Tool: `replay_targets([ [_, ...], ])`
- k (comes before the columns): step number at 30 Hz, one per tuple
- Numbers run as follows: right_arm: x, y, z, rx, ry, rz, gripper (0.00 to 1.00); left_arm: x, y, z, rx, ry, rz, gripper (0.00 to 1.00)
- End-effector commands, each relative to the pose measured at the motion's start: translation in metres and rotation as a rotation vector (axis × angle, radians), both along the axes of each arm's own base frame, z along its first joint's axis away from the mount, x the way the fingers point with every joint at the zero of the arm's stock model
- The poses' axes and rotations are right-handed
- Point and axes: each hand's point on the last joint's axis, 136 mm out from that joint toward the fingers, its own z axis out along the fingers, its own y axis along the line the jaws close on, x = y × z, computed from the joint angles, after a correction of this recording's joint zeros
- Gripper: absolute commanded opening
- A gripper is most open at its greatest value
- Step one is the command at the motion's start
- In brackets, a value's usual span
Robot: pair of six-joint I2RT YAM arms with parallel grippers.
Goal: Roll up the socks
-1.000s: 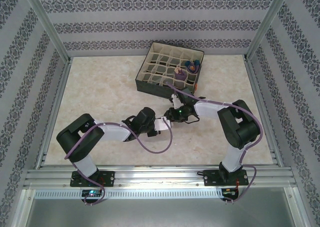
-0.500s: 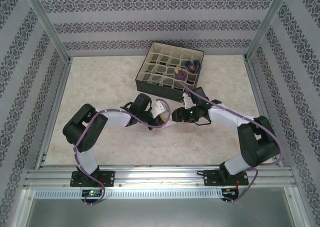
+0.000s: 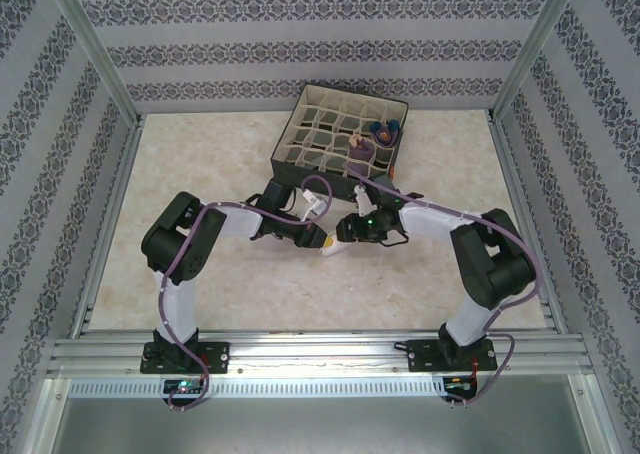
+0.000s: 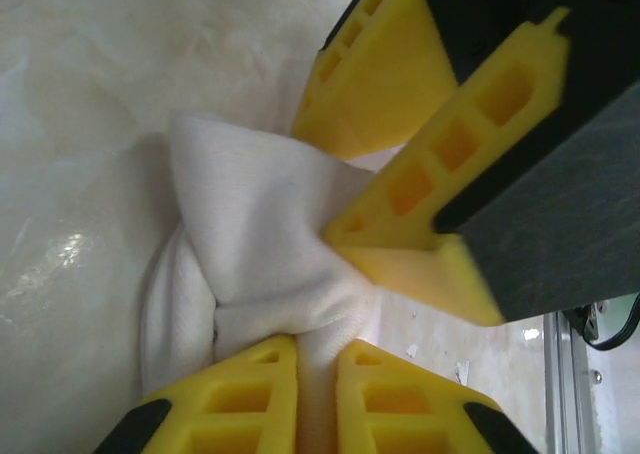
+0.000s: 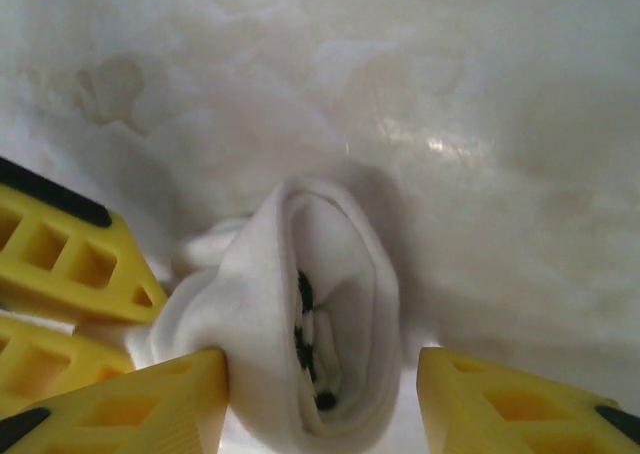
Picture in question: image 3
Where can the purple sock with beige toe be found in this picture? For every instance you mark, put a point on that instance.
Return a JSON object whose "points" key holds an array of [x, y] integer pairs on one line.
{"points": [[361, 151]]}

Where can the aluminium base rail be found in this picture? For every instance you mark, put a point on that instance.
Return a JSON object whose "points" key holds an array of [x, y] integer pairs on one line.
{"points": [[320, 354]]}

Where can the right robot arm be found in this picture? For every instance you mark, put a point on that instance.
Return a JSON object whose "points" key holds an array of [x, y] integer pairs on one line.
{"points": [[500, 269]]}

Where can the aluminium frame post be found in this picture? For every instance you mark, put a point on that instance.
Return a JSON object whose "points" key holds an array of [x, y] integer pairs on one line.
{"points": [[97, 49], [535, 49]]}

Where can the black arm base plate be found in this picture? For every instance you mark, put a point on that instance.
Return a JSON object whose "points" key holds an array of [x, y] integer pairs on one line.
{"points": [[422, 354], [217, 356]]}

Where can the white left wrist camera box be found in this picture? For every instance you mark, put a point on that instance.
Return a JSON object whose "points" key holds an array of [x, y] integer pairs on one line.
{"points": [[316, 206]]}

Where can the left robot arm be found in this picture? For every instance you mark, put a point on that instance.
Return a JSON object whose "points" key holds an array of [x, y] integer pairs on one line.
{"points": [[180, 244]]}

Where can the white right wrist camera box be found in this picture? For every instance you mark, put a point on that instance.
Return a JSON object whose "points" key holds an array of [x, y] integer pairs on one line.
{"points": [[364, 201]]}

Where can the aluminium side rail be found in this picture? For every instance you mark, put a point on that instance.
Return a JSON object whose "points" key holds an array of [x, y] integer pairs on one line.
{"points": [[111, 224], [527, 224]]}

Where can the purple sock with teal heel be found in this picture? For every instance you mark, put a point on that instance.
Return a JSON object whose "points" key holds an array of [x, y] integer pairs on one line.
{"points": [[385, 133]]}

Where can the grey metal shelf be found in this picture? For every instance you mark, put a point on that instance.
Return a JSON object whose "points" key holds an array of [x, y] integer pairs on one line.
{"points": [[320, 429]]}

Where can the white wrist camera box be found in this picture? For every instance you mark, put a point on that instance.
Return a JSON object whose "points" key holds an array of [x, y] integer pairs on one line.
{"points": [[364, 201], [316, 206]]}

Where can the grey fabric divider box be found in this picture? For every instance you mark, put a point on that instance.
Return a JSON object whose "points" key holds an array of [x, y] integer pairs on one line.
{"points": [[310, 174]]}

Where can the small circuit board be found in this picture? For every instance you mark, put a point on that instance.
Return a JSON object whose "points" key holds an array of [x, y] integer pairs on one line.
{"points": [[460, 385], [182, 386]]}

